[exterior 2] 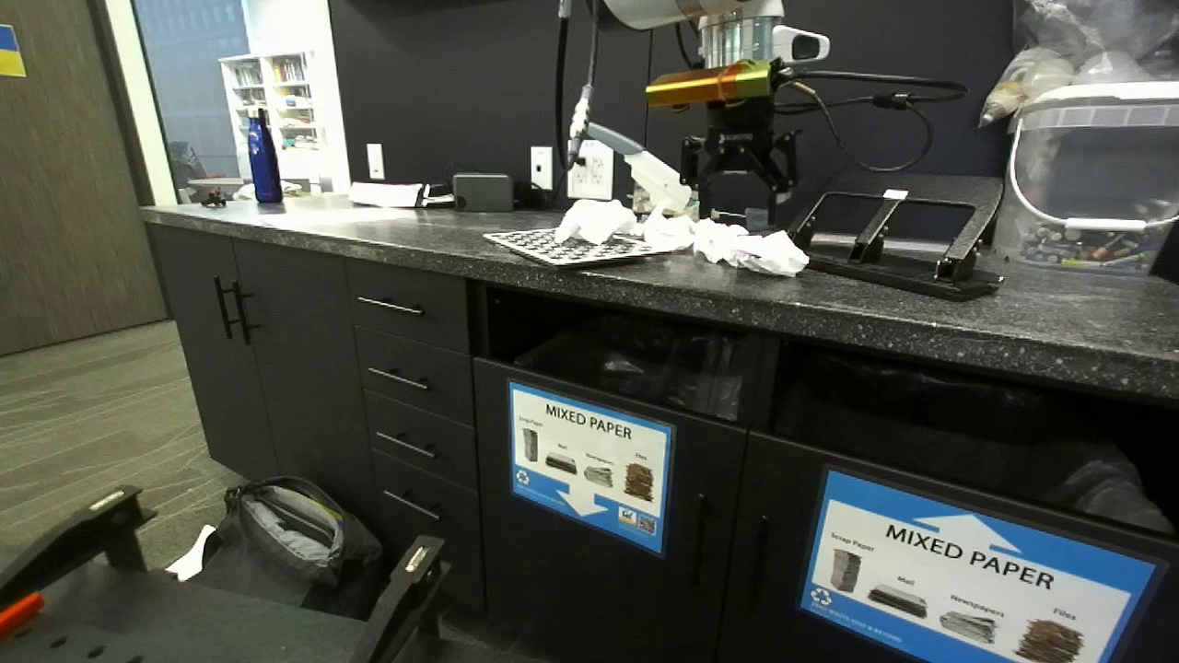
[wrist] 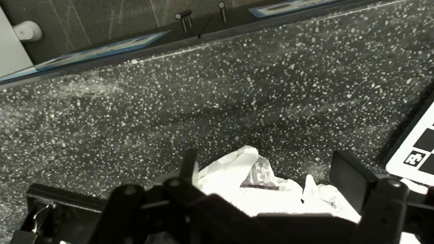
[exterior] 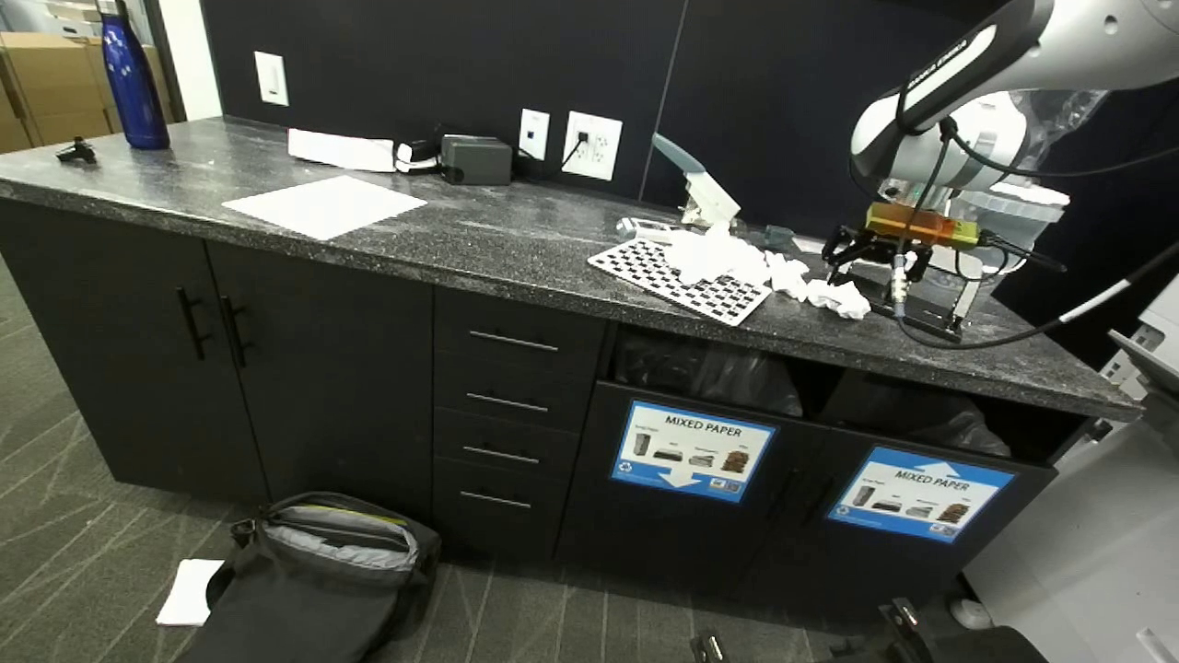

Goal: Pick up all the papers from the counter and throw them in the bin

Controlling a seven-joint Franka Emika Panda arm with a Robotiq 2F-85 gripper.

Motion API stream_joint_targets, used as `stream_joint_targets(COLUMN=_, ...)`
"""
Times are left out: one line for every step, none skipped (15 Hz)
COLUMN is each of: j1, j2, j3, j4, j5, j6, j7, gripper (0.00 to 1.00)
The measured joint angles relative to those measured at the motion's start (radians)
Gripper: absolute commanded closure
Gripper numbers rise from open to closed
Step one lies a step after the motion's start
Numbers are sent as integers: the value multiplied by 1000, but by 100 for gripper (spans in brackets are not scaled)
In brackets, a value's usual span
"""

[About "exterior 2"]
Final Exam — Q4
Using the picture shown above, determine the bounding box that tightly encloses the dark grey backpack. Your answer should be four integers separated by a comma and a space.
200, 474, 390, 617

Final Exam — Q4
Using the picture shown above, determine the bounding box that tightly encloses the mixed paper sign up arrow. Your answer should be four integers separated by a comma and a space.
801, 468, 1163, 663

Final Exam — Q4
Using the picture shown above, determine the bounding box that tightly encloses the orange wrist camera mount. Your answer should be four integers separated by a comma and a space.
642, 62, 780, 113

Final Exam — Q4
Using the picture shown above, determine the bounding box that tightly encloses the black counter cabinet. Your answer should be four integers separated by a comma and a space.
141, 199, 1179, 663

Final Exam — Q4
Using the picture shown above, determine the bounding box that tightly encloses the white paper ball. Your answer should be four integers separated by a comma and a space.
638, 213, 701, 258
553, 196, 646, 250
690, 218, 747, 270
735, 229, 813, 283

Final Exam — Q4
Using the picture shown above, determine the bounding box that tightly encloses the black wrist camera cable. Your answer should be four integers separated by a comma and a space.
779, 65, 978, 175

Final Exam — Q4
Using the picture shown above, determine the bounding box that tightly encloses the white double wall outlet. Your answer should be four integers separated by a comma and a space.
564, 136, 619, 201

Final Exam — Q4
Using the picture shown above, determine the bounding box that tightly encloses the checkerboard calibration board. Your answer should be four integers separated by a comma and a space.
484, 221, 692, 274

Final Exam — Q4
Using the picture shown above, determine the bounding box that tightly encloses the blue water bottle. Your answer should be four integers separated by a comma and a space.
245, 108, 288, 210

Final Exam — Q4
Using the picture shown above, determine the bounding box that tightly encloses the clear plastic container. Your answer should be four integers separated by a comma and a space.
1005, 77, 1179, 277

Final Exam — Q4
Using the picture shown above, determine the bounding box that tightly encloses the black cart leg white label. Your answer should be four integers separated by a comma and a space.
345, 535, 452, 663
0, 484, 156, 599

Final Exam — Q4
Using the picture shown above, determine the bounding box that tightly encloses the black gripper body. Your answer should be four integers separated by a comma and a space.
692, 102, 789, 161

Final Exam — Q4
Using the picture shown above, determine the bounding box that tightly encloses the small black object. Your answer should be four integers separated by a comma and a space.
179, 175, 252, 205

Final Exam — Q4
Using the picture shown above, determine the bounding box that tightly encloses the black cable silver connector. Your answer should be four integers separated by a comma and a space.
548, 0, 607, 213

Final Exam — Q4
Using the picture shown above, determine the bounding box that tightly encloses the black power adapter box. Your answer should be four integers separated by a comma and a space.
450, 171, 516, 213

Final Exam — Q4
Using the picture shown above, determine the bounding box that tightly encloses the clear plastic bag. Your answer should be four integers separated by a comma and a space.
980, 0, 1179, 125

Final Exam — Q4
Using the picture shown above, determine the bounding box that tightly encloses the blue yellow flag sticker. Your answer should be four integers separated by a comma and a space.
0, 19, 30, 81

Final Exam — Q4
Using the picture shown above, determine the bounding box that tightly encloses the small white paper slip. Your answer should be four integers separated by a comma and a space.
161, 525, 216, 583

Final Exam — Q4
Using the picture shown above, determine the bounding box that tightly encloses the white tool teal handle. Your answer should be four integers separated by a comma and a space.
580, 116, 701, 225

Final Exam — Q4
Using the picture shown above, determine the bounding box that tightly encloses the grey robot cart platform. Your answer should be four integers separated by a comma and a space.
0, 571, 410, 663

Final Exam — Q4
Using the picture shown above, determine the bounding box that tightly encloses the white shelf unit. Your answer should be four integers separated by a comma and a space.
216, 48, 329, 199

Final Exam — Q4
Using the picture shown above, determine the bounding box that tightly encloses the long white flat device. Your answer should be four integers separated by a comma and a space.
345, 182, 439, 213

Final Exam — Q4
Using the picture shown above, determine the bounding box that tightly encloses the mixed paper sign down arrow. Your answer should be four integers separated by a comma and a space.
505, 377, 679, 560

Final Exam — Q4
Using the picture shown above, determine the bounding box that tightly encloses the orange clamp handle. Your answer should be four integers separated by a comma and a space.
0, 590, 47, 641

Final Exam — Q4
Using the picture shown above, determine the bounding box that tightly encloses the black drawer silver handle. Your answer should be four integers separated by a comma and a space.
345, 261, 473, 351
353, 335, 475, 420
360, 403, 478, 489
366, 470, 484, 583

